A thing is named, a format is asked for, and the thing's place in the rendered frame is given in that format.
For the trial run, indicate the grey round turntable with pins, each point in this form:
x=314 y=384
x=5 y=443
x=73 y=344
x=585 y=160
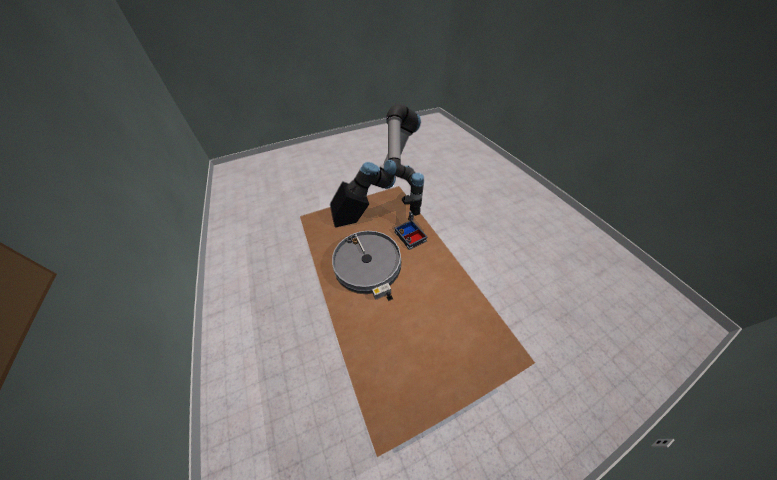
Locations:
x=371 y=265

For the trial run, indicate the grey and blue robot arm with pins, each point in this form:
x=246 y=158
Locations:
x=384 y=176

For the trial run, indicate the red and blue divided bin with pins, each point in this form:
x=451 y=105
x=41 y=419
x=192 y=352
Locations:
x=413 y=231

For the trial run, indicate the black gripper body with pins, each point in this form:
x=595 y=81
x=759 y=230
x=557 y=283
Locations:
x=415 y=202

